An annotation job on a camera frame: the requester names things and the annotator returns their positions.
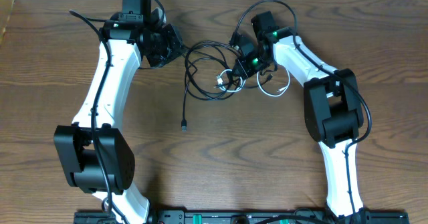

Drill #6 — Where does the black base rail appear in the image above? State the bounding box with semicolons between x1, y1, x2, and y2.
73;209;411;224

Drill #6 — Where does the white usb cable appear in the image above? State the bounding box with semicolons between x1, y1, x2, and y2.
215;65;291;98

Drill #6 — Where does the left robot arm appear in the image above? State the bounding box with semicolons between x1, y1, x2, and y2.
53;0;185;223

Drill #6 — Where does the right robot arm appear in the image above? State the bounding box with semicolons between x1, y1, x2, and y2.
229;11;364;220

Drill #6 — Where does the black usb cable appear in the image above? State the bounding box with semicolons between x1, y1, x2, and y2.
181;40;274;132

